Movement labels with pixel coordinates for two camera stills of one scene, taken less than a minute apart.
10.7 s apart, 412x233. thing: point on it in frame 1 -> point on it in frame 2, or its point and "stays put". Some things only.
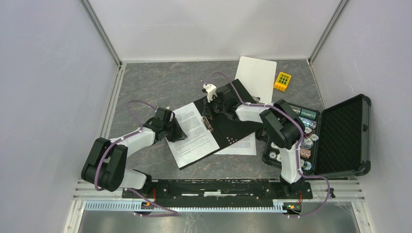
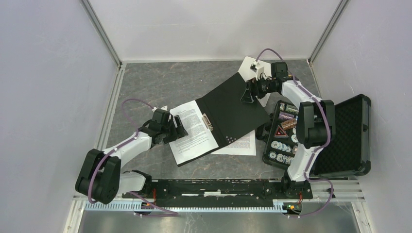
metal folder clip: [207, 123] stays put
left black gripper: [179, 135] stays put
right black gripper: [208, 112] -> [247, 96]
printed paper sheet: [199, 141] stays put
